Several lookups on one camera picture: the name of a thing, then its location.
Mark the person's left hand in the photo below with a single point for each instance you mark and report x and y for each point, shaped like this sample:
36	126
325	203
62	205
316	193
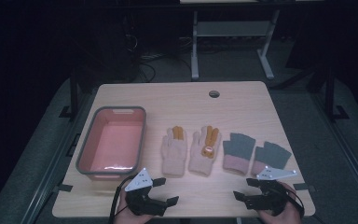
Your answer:
121	211

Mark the white table frame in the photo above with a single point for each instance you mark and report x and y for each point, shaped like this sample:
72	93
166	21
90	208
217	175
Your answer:
194	46

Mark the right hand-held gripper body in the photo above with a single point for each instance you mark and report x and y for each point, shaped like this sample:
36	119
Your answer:
267	196

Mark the pink basin with grey rim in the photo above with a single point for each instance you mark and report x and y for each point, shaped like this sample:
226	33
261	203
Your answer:
115	140

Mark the black metal stand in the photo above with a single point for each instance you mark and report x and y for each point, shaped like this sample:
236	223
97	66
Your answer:
73	93
330	93

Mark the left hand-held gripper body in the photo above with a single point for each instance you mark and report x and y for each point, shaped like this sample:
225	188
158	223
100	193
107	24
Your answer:
143	199

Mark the beige glove with orange fingers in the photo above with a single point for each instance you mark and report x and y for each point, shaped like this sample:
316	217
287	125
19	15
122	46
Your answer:
174	155

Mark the grey and pink fingerless glove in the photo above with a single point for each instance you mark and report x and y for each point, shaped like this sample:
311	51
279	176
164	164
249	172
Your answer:
237	149
273	155

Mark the black tape strip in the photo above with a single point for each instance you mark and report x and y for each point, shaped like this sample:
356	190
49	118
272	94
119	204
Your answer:
304	187
62	188

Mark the person's right hand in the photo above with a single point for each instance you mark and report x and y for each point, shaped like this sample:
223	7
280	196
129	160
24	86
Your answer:
292	214

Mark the beige glove with bear patch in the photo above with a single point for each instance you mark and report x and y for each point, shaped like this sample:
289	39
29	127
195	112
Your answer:
199	161

